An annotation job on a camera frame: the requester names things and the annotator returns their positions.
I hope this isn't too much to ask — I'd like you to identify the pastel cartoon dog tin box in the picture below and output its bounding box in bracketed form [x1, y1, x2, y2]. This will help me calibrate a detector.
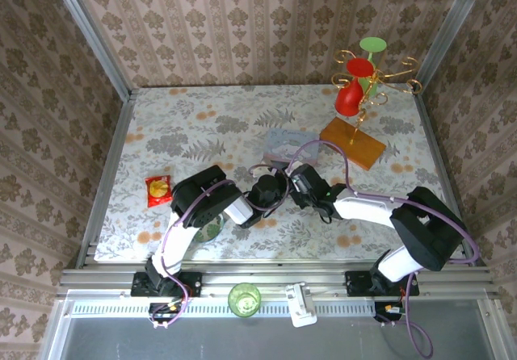
[263, 128, 321, 168]

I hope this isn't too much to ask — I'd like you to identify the brown wooden base board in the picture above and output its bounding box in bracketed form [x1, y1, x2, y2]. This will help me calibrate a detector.
[318, 116, 388, 171]

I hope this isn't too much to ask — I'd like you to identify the green leaf pattern plate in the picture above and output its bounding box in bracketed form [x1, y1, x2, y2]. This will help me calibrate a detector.
[192, 213, 225, 243]

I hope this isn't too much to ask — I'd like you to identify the floral patterned table cover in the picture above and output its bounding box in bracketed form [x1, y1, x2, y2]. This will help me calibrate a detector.
[93, 85, 465, 262]

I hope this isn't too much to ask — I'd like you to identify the red plastic goblet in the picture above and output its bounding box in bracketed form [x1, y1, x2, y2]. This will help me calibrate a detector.
[334, 56, 373, 118]

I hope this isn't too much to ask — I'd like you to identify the red snack packet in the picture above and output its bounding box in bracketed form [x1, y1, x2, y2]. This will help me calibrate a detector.
[144, 175, 174, 209]

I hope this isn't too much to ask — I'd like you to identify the green glass cup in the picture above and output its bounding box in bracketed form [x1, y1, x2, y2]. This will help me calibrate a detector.
[228, 282, 263, 318]

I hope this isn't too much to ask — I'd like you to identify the grey metal tray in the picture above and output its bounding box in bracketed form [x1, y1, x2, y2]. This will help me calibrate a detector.
[40, 289, 510, 360]

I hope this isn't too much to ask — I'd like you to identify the green plastic goblet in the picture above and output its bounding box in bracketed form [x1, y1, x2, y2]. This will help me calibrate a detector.
[359, 36, 388, 97]

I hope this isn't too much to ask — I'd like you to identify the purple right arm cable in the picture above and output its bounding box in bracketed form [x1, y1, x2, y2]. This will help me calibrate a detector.
[288, 140, 481, 359]

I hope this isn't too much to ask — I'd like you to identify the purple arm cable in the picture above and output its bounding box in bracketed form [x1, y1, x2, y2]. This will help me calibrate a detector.
[159, 164, 292, 329]
[288, 140, 481, 359]

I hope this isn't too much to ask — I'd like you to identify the aluminium frame rail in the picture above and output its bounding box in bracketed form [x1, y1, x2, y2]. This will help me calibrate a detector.
[56, 262, 501, 299]

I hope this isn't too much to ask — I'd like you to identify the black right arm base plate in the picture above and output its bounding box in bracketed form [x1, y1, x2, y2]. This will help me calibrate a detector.
[345, 270, 420, 298]

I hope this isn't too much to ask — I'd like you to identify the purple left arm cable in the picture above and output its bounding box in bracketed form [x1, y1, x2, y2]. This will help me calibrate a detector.
[159, 164, 292, 329]

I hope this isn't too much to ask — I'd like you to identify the white plastic mount bracket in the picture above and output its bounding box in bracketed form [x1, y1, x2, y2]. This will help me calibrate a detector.
[284, 282, 318, 329]

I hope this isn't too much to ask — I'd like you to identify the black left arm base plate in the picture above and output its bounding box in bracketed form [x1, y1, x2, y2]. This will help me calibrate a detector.
[131, 271, 203, 298]

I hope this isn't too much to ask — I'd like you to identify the aluminium table side rail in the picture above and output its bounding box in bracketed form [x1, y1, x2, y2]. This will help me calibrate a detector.
[414, 93, 488, 268]
[75, 89, 141, 270]

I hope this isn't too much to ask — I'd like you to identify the gold wire hanger stand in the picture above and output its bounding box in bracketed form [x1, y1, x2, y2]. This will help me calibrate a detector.
[330, 49, 423, 147]

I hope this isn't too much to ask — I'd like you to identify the black connector box with wires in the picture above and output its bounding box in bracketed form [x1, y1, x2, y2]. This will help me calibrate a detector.
[374, 301, 410, 324]
[148, 301, 187, 324]

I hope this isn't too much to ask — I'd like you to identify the grey slotted cable duct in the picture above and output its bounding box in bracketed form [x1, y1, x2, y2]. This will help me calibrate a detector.
[66, 299, 379, 317]

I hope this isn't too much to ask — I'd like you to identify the aluminium frame post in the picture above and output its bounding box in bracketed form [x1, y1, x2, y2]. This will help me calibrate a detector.
[47, 0, 135, 101]
[414, 0, 493, 94]

